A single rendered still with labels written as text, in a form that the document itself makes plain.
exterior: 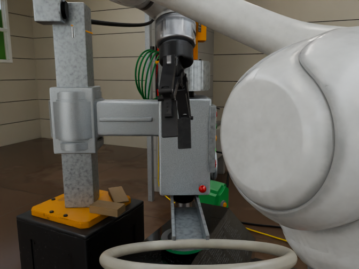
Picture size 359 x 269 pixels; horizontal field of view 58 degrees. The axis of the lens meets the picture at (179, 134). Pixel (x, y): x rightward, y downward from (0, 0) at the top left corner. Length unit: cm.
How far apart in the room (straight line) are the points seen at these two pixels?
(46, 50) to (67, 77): 669
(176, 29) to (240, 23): 22
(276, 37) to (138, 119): 159
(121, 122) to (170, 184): 77
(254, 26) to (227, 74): 588
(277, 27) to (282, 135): 33
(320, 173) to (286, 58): 7
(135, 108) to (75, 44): 51
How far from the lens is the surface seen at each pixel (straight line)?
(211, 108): 133
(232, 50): 639
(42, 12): 207
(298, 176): 19
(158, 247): 108
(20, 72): 874
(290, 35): 50
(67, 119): 205
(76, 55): 209
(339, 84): 20
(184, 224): 128
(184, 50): 70
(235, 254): 185
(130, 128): 205
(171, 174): 139
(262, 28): 52
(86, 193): 222
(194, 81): 131
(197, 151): 137
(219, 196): 317
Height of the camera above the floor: 164
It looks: 11 degrees down
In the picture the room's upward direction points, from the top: straight up
